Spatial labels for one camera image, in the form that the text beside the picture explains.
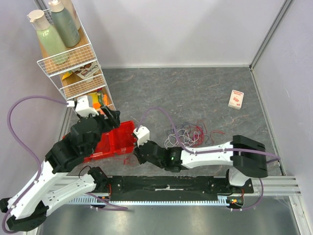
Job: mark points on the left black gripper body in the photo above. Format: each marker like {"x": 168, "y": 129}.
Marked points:
{"x": 109, "y": 123}

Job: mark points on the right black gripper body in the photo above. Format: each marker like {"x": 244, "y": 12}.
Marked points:
{"x": 141, "y": 152}

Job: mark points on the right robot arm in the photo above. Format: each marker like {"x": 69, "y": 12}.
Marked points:
{"x": 245, "y": 156}

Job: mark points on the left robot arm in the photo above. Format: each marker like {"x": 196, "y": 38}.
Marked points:
{"x": 35, "y": 202}

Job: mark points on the red bin right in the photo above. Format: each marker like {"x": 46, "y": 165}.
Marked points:
{"x": 122, "y": 139}

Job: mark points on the red bin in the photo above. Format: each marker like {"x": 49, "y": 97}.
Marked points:
{"x": 104, "y": 148}
{"x": 122, "y": 139}

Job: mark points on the orange snack packs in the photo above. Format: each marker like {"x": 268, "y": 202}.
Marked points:
{"x": 97, "y": 100}

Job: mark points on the red bin middle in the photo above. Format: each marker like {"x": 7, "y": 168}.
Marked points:
{"x": 104, "y": 148}

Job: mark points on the chocolate cookie box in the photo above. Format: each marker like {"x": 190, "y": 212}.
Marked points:
{"x": 88, "y": 70}

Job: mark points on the small white card box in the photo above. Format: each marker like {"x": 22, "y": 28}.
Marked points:
{"x": 236, "y": 99}

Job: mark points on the light green bottle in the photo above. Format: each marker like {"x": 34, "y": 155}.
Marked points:
{"x": 48, "y": 37}

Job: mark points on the dark green bottle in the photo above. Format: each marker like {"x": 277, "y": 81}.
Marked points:
{"x": 64, "y": 23}

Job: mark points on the beige bottle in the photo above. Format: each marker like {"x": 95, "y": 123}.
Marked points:
{"x": 68, "y": 4}

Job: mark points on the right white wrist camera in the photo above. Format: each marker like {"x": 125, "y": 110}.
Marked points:
{"x": 142, "y": 135}

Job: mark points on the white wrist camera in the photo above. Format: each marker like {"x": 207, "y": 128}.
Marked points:
{"x": 83, "y": 106}
{"x": 142, "y": 135}

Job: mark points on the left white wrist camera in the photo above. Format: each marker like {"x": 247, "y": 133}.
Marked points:
{"x": 83, "y": 106}

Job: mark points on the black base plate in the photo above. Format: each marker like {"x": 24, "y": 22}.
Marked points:
{"x": 171, "y": 187}

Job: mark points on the white wire shelf rack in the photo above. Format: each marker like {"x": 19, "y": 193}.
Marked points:
{"x": 76, "y": 57}

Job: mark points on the slotted cable duct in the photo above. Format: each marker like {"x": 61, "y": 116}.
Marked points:
{"x": 89, "y": 200}

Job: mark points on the aluminium frame rail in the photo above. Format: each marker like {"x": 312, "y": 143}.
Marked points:
{"x": 272, "y": 185}

